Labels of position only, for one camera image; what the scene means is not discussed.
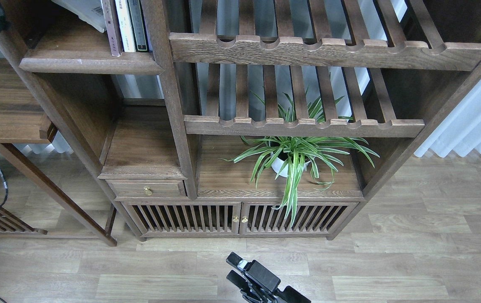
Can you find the white upright book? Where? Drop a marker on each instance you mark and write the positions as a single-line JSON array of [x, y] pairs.
[[125, 25]]

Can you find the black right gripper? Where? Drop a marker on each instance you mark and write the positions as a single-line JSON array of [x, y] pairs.
[[256, 279]]

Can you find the dark wooden bookshelf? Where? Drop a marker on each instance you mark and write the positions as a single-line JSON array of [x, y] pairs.
[[171, 119]]

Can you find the maroon book white characters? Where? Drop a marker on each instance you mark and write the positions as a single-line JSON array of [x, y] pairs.
[[112, 27]]

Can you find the green spider plant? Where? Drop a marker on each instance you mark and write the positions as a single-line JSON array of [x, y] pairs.
[[297, 152]]

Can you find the white plant pot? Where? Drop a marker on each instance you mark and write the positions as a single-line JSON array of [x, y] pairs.
[[281, 167]]

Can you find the brass drawer knob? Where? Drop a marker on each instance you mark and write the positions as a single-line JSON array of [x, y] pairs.
[[148, 191]]

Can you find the red book with photos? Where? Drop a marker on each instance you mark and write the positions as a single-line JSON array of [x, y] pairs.
[[89, 11]]

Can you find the dark green upright book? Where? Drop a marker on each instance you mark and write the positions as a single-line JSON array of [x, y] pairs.
[[138, 24]]

